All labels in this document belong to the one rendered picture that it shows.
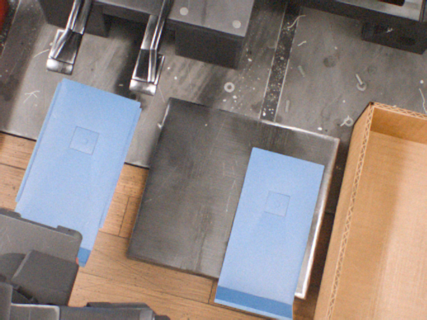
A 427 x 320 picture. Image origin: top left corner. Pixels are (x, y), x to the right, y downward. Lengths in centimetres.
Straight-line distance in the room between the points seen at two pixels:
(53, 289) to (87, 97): 24
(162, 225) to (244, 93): 16
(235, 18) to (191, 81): 10
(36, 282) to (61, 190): 18
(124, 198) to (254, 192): 13
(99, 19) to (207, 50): 11
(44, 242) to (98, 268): 22
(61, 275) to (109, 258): 24
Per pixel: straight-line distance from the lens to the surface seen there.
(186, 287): 77
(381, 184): 81
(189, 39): 78
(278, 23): 85
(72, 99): 71
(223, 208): 76
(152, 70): 72
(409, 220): 80
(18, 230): 56
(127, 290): 77
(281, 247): 75
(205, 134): 78
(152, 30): 74
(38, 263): 55
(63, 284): 53
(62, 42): 74
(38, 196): 68
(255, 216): 76
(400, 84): 85
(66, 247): 56
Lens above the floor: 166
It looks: 75 degrees down
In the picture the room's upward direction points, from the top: 11 degrees clockwise
